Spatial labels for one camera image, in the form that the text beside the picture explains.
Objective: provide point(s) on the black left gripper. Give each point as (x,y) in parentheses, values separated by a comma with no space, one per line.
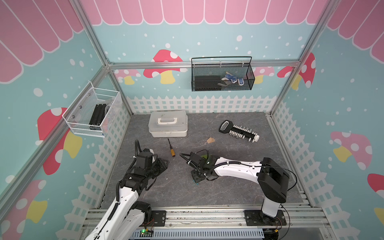
(162,166)

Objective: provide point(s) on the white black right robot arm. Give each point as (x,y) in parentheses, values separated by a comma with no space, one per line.
(273,180)

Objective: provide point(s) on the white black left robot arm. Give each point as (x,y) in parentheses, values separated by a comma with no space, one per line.
(126,214)

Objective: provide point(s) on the yellow handled screwdriver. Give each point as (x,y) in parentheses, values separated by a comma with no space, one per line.
(172,149)

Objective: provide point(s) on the black wire wall basket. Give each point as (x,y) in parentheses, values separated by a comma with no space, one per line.
(207,73)

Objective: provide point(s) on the black box in white basket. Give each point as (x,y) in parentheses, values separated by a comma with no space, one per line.
(97,117)

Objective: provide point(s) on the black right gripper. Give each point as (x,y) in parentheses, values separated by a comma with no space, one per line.
(192,173)

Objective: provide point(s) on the natural wooden triangle block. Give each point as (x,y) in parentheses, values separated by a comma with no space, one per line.
(210,140)

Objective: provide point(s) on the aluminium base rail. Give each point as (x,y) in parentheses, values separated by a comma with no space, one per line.
(293,222)

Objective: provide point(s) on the white wire wall basket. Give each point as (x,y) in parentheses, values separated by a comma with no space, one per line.
(79,114)

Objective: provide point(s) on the translucent white plastic toolbox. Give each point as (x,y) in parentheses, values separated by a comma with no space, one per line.
(168,124)

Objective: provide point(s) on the blue white item in basket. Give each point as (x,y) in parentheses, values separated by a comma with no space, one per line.
(230,79)

